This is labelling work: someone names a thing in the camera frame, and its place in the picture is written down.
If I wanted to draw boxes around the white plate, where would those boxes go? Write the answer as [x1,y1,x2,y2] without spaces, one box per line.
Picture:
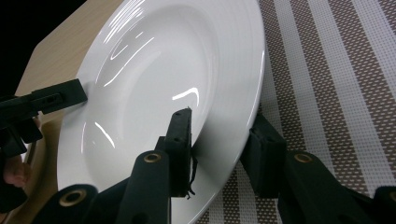
[56,0,266,224]

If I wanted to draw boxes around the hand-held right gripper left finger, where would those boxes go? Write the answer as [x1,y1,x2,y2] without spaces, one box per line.
[155,106,195,199]

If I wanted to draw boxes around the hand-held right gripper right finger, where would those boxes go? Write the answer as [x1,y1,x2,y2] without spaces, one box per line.
[239,113,288,199]

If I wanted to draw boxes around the striped placemat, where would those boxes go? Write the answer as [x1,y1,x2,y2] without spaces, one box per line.
[194,0,396,224]

